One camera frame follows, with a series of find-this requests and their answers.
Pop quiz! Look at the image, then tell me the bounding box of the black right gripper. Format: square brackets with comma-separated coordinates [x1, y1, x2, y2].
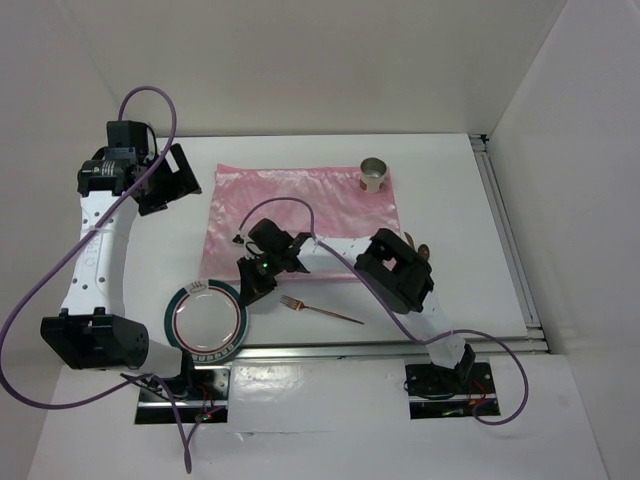
[238, 249, 284, 307]

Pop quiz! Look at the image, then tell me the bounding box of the copper fork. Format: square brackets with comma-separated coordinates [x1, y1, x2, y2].
[280, 295, 363, 325]

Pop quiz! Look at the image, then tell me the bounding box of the white plate green red rim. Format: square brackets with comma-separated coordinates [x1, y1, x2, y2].
[164, 279, 249, 365]

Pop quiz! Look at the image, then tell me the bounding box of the pink rose satin placemat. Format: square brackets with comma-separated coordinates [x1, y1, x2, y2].
[200, 164, 401, 283]

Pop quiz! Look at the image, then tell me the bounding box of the paper cup silver interior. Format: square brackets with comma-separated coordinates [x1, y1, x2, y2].
[359, 157, 388, 193]

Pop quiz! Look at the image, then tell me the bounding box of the brown wooden knife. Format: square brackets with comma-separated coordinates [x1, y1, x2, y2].
[404, 231, 416, 250]

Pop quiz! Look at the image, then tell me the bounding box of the brown wooden spoon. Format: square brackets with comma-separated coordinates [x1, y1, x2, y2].
[418, 244, 431, 260]

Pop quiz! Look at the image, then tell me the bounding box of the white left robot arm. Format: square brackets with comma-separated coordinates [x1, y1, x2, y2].
[40, 120, 201, 399]

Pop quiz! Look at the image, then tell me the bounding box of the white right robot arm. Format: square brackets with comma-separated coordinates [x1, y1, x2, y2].
[164, 218, 476, 392]

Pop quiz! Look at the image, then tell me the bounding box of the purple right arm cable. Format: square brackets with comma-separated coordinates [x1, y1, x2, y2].
[234, 197, 531, 426]

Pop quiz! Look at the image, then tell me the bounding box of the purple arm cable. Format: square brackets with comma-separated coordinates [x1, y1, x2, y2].
[234, 197, 531, 426]
[0, 84, 221, 474]

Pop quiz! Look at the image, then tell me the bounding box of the aluminium table edge rail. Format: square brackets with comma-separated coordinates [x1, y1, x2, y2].
[193, 330, 550, 368]

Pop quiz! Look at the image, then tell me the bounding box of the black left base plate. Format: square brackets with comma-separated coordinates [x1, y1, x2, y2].
[134, 366, 231, 425]

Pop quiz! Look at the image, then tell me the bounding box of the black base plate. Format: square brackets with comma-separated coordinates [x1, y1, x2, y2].
[403, 361, 501, 420]
[134, 366, 231, 425]

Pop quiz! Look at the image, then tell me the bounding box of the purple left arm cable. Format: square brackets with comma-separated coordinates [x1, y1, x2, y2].
[0, 84, 221, 474]

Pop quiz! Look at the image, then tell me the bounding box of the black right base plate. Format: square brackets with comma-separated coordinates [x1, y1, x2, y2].
[403, 361, 501, 420]

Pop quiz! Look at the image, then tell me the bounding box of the aluminium side rail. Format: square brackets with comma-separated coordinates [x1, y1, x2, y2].
[469, 134, 551, 354]

